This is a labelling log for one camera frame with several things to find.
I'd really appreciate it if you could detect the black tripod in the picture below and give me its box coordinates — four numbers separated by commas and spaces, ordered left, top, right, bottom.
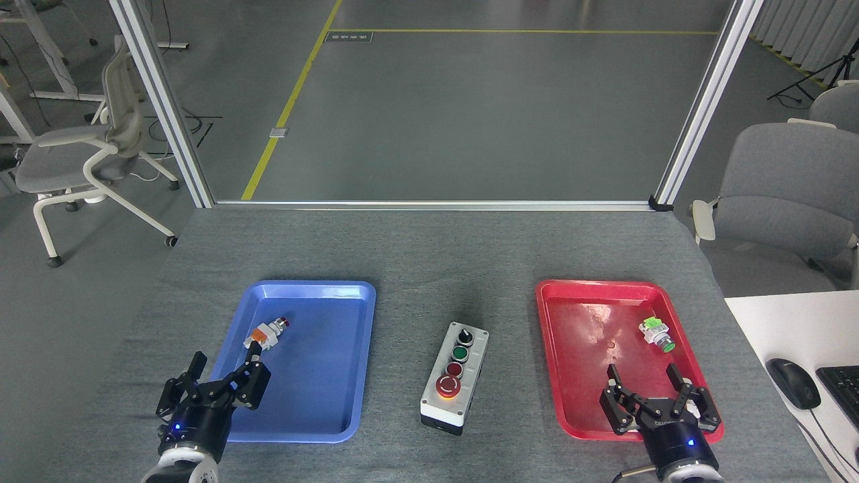
767, 37, 859, 105

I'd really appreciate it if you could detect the grey table cloth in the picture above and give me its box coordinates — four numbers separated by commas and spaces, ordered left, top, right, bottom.
40, 207, 833, 483

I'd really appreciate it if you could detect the white desk frame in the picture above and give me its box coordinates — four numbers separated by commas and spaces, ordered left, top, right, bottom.
0, 0, 189, 145

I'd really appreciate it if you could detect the green push button switch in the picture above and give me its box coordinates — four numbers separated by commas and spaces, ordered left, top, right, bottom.
638, 317, 676, 354

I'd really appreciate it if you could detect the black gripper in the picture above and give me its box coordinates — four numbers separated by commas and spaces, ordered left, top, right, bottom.
156, 342, 272, 464
599, 363, 722, 478

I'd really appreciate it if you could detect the silver aluminium post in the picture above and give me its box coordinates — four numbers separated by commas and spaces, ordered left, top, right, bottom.
109, 0, 215, 209
653, 0, 764, 206

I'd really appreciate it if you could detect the large grey upholstered chair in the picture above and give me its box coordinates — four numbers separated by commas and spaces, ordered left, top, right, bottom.
691, 122, 859, 281

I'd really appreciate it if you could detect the silver aluminium rail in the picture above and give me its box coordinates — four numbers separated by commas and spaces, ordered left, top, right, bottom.
213, 200, 655, 211

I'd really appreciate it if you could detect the red plastic tray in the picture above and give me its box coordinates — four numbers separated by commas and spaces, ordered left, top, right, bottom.
536, 280, 725, 444

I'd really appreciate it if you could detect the small grey chair back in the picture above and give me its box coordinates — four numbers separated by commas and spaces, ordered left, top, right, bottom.
787, 80, 859, 133

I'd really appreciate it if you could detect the blue plastic tray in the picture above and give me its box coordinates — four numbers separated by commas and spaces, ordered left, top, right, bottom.
193, 280, 376, 444

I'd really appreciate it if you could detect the black computer mouse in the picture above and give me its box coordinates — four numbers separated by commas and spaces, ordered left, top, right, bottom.
766, 358, 821, 411

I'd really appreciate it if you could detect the grey control box with buttons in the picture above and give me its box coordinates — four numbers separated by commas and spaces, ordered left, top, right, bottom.
420, 321, 490, 436

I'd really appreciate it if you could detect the red push button switch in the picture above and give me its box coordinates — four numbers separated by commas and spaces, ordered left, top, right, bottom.
244, 317, 291, 355

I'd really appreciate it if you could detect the black mouse cable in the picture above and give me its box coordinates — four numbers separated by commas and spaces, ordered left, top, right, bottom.
799, 406, 859, 483

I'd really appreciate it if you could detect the white frame office chair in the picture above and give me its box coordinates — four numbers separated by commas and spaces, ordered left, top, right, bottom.
15, 35, 181, 268

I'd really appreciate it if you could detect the black keyboard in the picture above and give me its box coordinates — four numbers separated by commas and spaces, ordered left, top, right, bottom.
816, 366, 859, 430

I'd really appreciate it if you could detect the grey pleated curtain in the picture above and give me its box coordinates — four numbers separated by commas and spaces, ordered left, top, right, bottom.
748, 0, 859, 88

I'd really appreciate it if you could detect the white desk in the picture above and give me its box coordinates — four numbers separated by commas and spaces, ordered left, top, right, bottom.
724, 290, 859, 483

